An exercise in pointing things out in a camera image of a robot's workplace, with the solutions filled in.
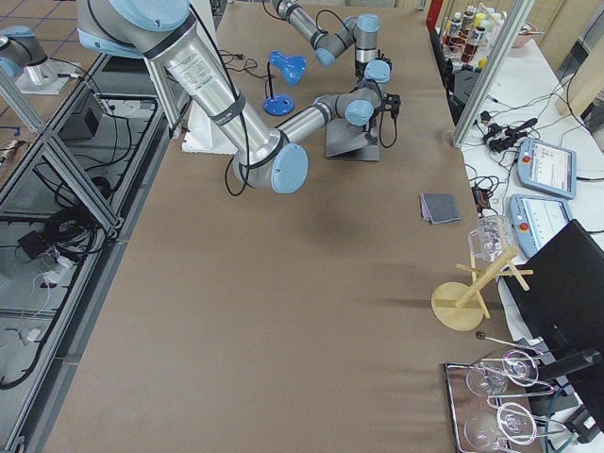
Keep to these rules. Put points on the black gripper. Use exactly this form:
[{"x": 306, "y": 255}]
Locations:
[
  {"x": 369, "y": 124},
  {"x": 359, "y": 69}
]

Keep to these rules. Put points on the grey laptop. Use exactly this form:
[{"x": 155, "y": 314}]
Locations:
[{"x": 348, "y": 142}]

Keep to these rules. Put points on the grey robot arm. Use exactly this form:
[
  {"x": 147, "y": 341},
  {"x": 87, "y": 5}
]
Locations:
[
  {"x": 165, "y": 32},
  {"x": 360, "y": 31}
]

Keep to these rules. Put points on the bottle rack with bottles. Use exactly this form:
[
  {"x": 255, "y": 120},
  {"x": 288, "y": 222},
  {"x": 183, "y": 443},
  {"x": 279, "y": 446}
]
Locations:
[{"x": 468, "y": 31}]

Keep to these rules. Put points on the grey folded cloth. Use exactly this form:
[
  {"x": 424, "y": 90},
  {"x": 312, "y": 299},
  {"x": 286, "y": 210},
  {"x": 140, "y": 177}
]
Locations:
[{"x": 439, "y": 208}]

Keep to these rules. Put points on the clear glass mug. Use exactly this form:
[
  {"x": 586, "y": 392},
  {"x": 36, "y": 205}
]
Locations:
[{"x": 492, "y": 236}]

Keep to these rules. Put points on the blue teach pendant far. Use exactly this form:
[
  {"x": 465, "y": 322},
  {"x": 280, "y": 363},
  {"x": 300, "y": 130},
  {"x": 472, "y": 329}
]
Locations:
[{"x": 547, "y": 168}]

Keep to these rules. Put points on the blue teach pendant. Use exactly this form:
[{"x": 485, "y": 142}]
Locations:
[
  {"x": 536, "y": 220},
  {"x": 547, "y": 168}
]

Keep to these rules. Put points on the blue teach pendant near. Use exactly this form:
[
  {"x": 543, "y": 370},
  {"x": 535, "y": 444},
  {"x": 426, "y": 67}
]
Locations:
[{"x": 536, "y": 220}]

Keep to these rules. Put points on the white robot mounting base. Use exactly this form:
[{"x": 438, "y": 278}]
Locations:
[{"x": 203, "y": 136}]

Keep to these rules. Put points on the wooden cup stand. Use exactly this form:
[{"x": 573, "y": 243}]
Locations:
[{"x": 460, "y": 306}]

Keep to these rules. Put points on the black computer monitor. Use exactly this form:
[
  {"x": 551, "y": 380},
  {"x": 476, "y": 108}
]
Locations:
[{"x": 564, "y": 307}]

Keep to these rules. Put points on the wine glass upper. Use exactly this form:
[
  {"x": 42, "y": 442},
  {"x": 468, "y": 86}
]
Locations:
[{"x": 493, "y": 376}]

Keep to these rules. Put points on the wine glass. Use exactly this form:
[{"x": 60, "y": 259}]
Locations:
[
  {"x": 493, "y": 376},
  {"x": 503, "y": 431}
]

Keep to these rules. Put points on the wine glass lower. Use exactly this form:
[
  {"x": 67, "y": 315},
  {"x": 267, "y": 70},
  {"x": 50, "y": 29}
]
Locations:
[{"x": 503, "y": 431}]

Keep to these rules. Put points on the aluminium frame post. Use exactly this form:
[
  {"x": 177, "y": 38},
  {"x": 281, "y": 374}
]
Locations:
[{"x": 506, "y": 36}]

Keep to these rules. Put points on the wire glass rack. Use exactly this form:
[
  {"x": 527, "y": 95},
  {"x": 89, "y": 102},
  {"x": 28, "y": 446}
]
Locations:
[{"x": 488, "y": 402}]

